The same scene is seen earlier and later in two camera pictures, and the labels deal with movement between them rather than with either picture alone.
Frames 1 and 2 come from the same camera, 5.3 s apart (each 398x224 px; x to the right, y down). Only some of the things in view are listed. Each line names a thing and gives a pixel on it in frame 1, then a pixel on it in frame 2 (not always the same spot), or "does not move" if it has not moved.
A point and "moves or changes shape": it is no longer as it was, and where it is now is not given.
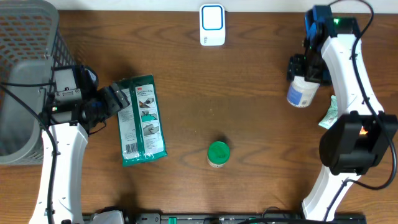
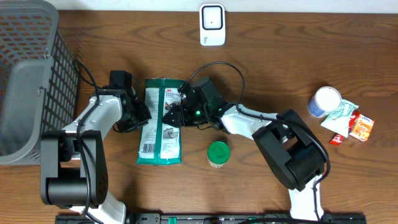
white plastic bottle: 301,93 -> 324,101
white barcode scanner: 212,25 does not move
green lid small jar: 218,153 does not move
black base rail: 231,218 does not move
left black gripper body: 107,101 -> 138,117
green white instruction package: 142,126 moves or changes shape
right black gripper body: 312,66 -> 194,116
